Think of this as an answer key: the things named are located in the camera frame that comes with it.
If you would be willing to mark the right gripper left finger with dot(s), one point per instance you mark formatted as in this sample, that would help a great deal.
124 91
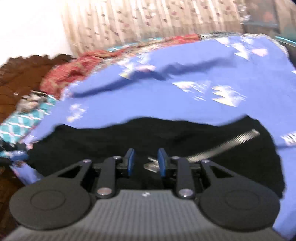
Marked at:
111 170

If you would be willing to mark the blue patterned bedsheet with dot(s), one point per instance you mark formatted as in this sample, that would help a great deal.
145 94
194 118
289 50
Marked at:
212 81

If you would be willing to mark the red floral quilt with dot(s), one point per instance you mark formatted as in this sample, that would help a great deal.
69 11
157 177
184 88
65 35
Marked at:
60 76

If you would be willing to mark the crumpled floral cloth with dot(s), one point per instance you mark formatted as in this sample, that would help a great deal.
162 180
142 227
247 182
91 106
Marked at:
31 101

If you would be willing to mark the teal white patterned pillow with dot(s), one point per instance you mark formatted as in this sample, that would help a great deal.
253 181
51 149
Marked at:
18 125

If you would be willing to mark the carved wooden headboard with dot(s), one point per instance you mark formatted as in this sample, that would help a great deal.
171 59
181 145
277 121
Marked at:
18 77

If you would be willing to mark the black pants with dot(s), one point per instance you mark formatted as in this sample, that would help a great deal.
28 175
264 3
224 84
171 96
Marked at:
255 159

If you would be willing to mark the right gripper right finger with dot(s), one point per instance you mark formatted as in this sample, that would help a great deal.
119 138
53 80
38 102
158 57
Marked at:
180 166

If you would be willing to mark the clear teal-lid storage bin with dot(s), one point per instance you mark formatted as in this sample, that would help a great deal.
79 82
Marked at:
273 18

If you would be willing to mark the beige leaf print curtain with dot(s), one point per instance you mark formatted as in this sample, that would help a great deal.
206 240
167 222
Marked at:
93 25

